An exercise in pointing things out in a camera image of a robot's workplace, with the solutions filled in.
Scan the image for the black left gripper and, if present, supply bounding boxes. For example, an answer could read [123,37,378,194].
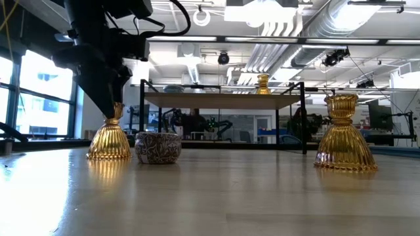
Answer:
[51,28,152,119]

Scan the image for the amber glass candle stick holder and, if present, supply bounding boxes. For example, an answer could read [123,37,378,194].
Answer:
[86,102,133,161]
[256,73,272,96]
[313,94,379,172]

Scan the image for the purple patterned candle bowl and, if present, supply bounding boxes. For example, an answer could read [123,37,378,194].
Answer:
[135,131,182,165]

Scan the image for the person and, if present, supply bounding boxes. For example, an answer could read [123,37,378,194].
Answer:
[293,107,316,144]
[188,108,206,140]

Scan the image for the wooden shelf riser black legs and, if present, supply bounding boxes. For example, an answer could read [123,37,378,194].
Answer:
[139,79,308,155]

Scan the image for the black overhead light bar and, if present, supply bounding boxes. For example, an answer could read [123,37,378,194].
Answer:
[144,34,420,47]

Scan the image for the black ceiling track device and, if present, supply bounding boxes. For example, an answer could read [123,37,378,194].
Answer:
[322,47,351,68]

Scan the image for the dark background monitor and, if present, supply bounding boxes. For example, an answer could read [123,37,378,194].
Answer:
[367,100,394,132]

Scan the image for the black aluminium table frame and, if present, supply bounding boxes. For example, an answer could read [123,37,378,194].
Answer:
[0,121,420,155]

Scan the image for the white ring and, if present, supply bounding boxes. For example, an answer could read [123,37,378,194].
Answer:
[192,9,212,28]

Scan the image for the silver ceiling duct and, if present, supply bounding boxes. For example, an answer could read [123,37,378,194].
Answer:
[290,0,383,68]

